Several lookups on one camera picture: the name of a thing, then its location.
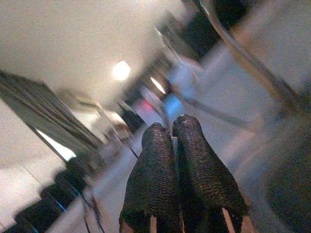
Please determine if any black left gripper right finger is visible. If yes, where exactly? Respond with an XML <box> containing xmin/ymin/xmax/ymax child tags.
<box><xmin>172</xmin><ymin>114</ymin><xmax>251</xmax><ymax>233</ymax></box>

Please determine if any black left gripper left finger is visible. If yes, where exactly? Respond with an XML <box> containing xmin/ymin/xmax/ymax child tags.
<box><xmin>119</xmin><ymin>122</ymin><xmax>182</xmax><ymax>233</ymax></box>

